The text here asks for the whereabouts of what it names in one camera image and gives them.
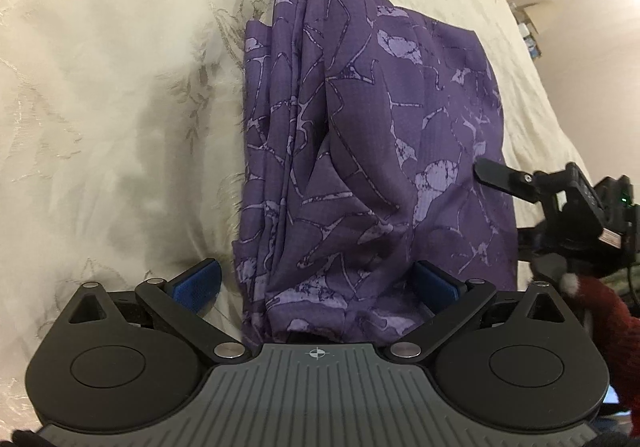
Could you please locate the purple patterned garment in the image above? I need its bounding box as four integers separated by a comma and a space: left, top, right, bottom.
233, 0, 518, 347

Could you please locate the framed photo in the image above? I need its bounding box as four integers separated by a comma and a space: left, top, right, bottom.
518, 22, 541, 60

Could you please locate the red gloved right hand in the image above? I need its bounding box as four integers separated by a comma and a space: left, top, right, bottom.
560, 274, 639, 427

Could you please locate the cream bedspread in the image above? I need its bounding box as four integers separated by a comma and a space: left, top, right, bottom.
1, 0, 579, 436

